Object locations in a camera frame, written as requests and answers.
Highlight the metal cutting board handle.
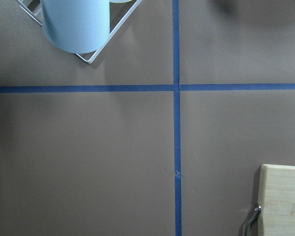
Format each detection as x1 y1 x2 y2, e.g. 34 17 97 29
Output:
243 204 262 236

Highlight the bamboo cutting board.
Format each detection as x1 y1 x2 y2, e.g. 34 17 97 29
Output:
258 164 295 236

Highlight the pale yellow cup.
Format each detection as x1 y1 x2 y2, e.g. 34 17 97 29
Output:
109 0 132 3

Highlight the white wire cup rack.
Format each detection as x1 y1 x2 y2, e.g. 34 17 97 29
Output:
19 0 140 64

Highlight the light blue cup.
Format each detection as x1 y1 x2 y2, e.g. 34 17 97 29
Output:
41 0 110 54

